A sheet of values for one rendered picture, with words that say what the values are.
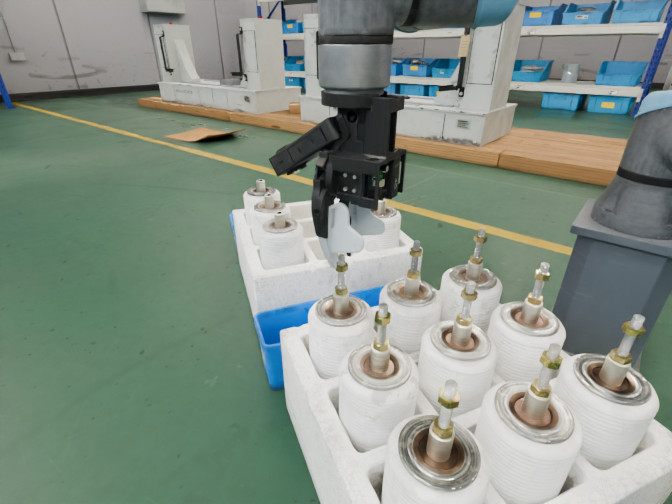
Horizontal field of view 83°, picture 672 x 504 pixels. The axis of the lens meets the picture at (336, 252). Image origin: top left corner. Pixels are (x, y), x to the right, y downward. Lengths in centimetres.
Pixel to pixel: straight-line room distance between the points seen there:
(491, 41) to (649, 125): 172
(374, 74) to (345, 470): 41
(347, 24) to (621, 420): 49
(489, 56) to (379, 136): 207
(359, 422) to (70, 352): 72
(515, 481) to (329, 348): 26
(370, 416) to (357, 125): 32
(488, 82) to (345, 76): 208
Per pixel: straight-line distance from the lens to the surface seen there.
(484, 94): 247
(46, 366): 103
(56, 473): 81
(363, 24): 40
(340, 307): 54
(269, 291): 80
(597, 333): 92
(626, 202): 83
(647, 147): 82
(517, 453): 46
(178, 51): 476
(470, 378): 51
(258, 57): 359
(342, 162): 42
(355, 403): 46
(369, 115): 41
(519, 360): 59
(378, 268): 86
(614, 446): 56
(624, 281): 86
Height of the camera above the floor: 59
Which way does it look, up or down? 28 degrees down
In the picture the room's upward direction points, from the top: straight up
